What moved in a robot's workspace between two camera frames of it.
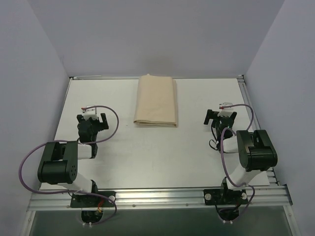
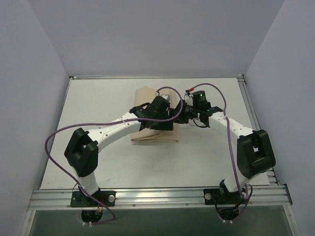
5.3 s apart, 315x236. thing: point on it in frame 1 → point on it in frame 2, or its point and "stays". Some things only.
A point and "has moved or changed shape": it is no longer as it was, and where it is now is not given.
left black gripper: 102,122 → 161,125
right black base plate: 224,196 stays
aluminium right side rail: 255,122 stays
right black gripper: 209,117 → 179,115
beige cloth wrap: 156,103 has moved or changed shape
